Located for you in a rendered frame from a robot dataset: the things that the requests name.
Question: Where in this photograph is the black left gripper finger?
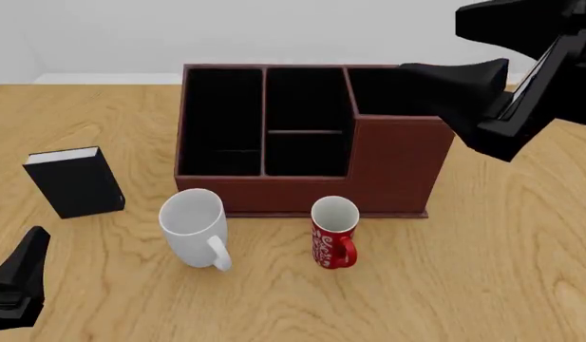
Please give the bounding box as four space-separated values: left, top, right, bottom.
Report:
0 225 52 299

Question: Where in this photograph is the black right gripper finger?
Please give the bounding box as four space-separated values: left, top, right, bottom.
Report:
398 57 509 154
455 0 586 55

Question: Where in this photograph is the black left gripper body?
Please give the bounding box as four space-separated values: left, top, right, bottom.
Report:
0 288 47 328

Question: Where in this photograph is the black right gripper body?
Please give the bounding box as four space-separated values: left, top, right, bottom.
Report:
477 29 586 163

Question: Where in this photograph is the red-brown desk caddy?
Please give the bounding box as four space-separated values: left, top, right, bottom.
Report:
174 63 458 219

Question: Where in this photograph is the white mug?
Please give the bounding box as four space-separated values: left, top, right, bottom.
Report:
158 188 234 273

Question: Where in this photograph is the red patterned mug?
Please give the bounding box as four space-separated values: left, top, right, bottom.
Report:
310 194 359 271

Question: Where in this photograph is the black book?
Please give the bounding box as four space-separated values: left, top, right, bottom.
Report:
22 145 127 219

